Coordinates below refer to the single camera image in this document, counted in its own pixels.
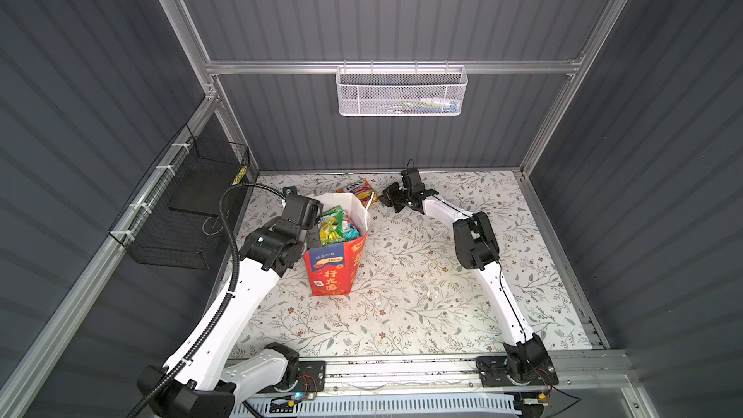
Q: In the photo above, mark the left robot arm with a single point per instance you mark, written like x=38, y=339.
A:
x=196, y=381

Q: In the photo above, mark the yellow tube in black basket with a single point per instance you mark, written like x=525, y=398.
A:
x=240, y=175

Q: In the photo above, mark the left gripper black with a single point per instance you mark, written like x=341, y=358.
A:
x=311, y=223

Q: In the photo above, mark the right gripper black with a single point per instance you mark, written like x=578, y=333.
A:
x=398, y=197

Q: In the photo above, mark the red paper gift bag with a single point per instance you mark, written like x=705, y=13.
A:
x=333, y=269

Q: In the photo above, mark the black wire wall basket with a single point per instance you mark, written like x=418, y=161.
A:
x=176, y=222

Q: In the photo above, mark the green yellow candy bag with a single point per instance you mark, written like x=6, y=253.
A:
x=337, y=227

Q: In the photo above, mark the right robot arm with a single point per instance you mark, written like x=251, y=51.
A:
x=477, y=250

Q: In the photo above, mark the white wire wall basket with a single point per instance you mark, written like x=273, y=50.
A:
x=369, y=91

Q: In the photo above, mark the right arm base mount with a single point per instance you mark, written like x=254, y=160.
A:
x=494, y=371

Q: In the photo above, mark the pink Fox's candy bag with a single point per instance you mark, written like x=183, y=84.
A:
x=362, y=190

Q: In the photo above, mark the items in white basket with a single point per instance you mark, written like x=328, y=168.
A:
x=428, y=106

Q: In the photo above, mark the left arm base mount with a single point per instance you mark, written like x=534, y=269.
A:
x=305, y=376

